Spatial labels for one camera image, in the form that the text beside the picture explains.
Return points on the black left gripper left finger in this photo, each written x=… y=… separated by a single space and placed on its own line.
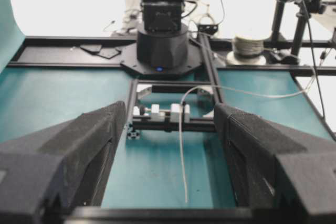
x=60 y=167

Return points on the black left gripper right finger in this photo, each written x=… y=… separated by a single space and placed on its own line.
x=279 y=174

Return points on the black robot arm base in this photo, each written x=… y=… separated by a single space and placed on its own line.
x=162 y=47

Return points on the white clamp block with knob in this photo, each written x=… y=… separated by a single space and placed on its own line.
x=154 y=112

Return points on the black flat plates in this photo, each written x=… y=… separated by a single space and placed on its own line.
x=100 y=50

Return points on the teal backdrop sheet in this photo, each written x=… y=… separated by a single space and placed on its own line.
x=12 y=37

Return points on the white wire guide block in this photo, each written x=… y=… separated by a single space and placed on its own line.
x=175 y=111

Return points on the white wire spool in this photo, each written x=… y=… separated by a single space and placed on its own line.
x=246 y=51

